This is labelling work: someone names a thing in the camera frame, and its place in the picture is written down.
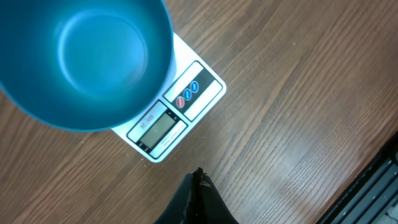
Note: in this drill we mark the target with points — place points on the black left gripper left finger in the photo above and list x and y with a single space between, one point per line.
176 210

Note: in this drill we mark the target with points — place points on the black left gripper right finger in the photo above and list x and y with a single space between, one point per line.
207 205

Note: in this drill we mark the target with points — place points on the white digital kitchen scale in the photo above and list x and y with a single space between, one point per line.
192 89

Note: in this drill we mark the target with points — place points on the blue metal bowl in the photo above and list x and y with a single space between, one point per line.
85 65

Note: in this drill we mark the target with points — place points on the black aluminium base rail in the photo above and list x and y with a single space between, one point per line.
372 195

